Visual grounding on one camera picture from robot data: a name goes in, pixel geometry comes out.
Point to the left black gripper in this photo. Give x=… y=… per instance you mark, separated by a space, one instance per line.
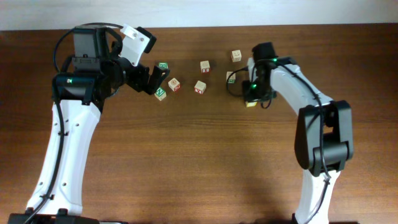
x=138 y=81

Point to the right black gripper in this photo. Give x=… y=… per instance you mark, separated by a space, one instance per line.
x=250 y=96

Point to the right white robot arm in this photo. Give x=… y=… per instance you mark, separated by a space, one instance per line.
x=324 y=134

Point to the green N block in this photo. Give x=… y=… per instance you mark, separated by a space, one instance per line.
x=160 y=94

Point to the red six block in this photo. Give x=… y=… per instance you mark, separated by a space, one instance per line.
x=205 y=66

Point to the red X number block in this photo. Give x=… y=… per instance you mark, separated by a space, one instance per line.
x=200 y=87

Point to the green R block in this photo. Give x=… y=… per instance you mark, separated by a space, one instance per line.
x=163 y=65

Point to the red shell picture block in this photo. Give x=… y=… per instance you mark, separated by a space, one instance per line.
x=174 y=84

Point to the green butterfly block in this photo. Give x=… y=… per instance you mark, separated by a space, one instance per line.
x=230 y=77

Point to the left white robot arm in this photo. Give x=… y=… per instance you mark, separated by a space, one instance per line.
x=106 y=57

